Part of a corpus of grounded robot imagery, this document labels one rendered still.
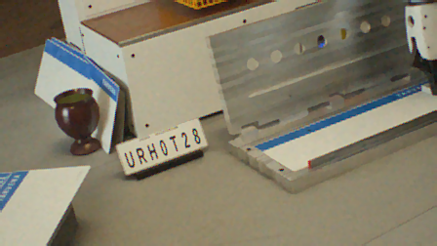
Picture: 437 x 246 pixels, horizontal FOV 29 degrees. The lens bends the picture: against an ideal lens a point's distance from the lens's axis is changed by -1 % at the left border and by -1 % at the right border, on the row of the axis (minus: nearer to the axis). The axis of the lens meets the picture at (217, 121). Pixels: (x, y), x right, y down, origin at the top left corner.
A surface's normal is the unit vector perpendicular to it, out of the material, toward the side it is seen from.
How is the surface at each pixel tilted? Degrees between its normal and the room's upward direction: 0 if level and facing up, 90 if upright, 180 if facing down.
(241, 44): 78
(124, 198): 0
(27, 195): 0
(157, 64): 90
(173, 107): 90
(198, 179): 0
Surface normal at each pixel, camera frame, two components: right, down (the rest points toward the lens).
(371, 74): 0.43, 0.10
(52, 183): -0.15, -0.91
